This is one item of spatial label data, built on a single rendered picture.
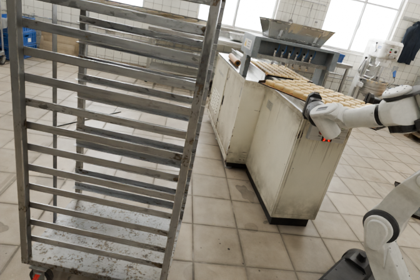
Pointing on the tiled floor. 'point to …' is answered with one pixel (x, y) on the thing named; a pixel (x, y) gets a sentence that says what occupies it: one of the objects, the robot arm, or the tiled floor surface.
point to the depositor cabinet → (234, 110)
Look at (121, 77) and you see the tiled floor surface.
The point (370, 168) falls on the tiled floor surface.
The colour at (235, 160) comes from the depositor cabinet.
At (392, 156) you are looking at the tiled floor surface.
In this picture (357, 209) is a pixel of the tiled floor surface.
